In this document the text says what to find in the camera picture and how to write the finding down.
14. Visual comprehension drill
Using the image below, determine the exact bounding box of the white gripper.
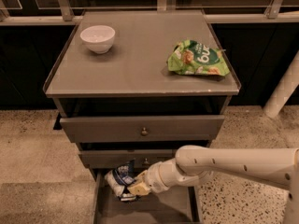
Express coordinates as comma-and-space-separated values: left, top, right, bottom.
127, 161, 172, 196

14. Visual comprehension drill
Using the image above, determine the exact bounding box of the blue chip bag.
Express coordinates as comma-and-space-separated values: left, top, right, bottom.
105, 160, 137, 203

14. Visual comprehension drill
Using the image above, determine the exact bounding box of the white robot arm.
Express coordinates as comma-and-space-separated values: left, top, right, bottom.
128, 146, 299, 224

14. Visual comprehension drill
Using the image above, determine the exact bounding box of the grey bottom drawer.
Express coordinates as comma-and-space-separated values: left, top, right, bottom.
90, 170, 203, 224

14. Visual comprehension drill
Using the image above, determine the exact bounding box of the grey drawer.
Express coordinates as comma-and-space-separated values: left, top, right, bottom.
78, 149, 176, 169
60, 115, 224, 143
90, 170, 203, 224

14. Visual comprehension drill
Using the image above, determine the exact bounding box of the brass top drawer knob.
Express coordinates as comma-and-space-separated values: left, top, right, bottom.
141, 127, 149, 136

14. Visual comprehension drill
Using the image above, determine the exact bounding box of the grey middle drawer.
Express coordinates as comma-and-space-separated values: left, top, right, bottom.
78, 149, 176, 169

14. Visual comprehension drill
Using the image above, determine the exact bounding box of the grey top drawer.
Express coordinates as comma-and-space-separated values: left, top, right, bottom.
60, 115, 224, 143

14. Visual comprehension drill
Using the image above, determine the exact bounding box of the grey drawer cabinet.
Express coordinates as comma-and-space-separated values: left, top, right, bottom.
42, 9, 242, 224

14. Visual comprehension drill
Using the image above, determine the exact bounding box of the green chip bag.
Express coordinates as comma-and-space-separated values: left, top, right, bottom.
167, 40, 230, 77

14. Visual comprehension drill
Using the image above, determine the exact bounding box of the white ceramic bowl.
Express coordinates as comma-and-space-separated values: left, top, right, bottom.
80, 25, 116, 54

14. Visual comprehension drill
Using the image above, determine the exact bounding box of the white padded post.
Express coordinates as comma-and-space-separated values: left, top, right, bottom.
263, 50, 299, 118

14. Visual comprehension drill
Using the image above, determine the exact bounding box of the metal railing frame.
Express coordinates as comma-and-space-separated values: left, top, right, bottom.
0, 0, 299, 25

